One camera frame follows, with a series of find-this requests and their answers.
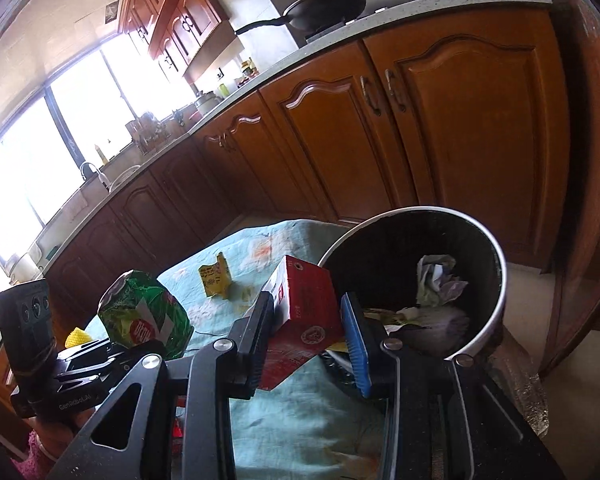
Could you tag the kitchen window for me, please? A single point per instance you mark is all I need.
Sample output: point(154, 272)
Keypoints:
point(55, 150)

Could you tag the white rice cooker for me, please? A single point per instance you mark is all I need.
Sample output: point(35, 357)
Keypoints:
point(206, 104)

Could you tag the slim pale bottle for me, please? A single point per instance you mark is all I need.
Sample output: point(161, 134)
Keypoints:
point(101, 155)

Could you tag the white rimmed black trash bin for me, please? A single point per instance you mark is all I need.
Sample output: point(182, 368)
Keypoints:
point(490, 310)

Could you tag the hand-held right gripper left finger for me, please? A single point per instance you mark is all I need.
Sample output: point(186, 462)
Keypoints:
point(252, 350)

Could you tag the wooden lower cabinets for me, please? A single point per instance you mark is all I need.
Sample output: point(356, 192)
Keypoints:
point(455, 135)

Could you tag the black wok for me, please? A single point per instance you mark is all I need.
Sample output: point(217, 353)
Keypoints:
point(325, 7)

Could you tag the white kettle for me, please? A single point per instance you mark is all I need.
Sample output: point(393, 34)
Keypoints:
point(25, 267)

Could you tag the green cup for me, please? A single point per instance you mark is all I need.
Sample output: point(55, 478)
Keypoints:
point(223, 91)

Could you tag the person's left hand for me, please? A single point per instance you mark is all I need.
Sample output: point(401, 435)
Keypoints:
point(60, 435)

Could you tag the wooden upper cabinets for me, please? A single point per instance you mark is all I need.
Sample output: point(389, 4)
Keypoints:
point(180, 15)

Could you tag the large white foam fruit net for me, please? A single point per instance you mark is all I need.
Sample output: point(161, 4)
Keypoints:
point(440, 330)

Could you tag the utensil rack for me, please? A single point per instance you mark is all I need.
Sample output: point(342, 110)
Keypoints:
point(147, 134)

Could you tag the red paper carton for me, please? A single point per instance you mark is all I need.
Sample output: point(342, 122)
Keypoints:
point(305, 305)

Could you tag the person's left forearm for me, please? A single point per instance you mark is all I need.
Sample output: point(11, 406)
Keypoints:
point(30, 460)

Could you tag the small yellow wrapper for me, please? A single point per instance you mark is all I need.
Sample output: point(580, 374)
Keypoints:
point(215, 276)

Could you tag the chrome faucet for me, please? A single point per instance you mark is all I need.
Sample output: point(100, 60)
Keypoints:
point(95, 172)

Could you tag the teal floral tablecloth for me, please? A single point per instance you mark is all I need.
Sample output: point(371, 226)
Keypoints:
point(290, 435)

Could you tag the yellow foam fruit net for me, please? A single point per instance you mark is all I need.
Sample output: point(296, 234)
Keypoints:
point(78, 338)

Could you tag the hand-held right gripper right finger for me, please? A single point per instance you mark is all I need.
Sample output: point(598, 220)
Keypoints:
point(356, 355)

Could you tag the wooden cabinets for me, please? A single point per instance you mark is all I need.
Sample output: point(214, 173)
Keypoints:
point(180, 15)
point(455, 135)

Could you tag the condiment bottle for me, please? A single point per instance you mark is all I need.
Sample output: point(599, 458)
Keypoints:
point(247, 71)

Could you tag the grey speckled countertop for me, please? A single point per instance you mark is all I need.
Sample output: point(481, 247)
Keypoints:
point(430, 10)

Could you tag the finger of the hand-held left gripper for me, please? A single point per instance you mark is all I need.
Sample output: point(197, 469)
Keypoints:
point(95, 357)

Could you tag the green snack bag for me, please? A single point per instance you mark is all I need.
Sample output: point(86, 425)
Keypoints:
point(145, 312)

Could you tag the printed paper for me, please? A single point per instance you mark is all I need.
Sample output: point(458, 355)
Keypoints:
point(437, 280)

